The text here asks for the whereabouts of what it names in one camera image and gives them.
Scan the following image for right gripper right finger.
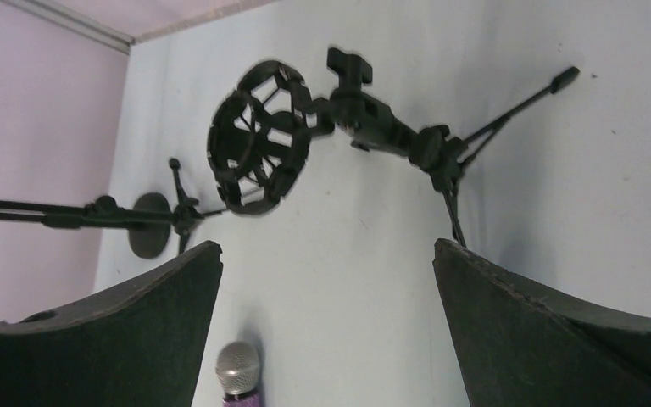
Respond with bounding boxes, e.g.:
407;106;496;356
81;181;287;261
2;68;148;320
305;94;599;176
433;239;651;406

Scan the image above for shock mount tripod stand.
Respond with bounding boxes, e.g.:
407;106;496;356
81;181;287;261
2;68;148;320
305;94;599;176
207;47;580;245

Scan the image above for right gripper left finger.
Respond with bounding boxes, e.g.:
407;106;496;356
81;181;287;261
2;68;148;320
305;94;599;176
0;241;223;406

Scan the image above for tall black tripod stand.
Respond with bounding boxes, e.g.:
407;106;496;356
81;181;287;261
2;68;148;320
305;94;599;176
0;158;226;254

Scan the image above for purple glitter microphone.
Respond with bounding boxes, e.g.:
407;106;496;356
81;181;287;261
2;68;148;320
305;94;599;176
214;341;262;407

